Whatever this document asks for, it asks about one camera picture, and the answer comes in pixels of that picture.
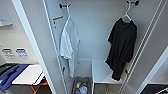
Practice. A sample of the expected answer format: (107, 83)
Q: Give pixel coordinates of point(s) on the black t-shirt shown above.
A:
(121, 46)

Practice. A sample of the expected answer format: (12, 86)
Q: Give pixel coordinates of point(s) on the white hanger with black shirt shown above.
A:
(127, 15)

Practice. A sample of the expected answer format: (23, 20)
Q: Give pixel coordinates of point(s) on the white wardrobe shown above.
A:
(93, 36)

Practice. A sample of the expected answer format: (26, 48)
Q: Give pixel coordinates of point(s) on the white t-shirt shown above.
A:
(69, 43)

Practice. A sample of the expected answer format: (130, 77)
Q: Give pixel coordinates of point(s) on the white inner shelf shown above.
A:
(101, 71)

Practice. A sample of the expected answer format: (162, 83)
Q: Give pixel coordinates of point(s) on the orange white warning label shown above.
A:
(57, 19)

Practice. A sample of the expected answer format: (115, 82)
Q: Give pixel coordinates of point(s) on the small colourful toy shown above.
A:
(77, 86)

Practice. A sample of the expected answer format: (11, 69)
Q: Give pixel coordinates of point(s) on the brown storage basket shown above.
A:
(74, 87)

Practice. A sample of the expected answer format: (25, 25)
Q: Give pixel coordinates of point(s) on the white blue bottle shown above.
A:
(84, 90)

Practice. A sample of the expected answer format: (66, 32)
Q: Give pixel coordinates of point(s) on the blue plastic case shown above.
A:
(10, 76)

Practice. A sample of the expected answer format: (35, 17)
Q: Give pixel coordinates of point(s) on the orange metal frame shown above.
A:
(37, 87)

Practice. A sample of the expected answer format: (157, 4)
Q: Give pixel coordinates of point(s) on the blue wall sticker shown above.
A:
(22, 53)

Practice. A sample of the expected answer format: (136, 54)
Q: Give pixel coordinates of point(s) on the white wall board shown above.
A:
(4, 11)

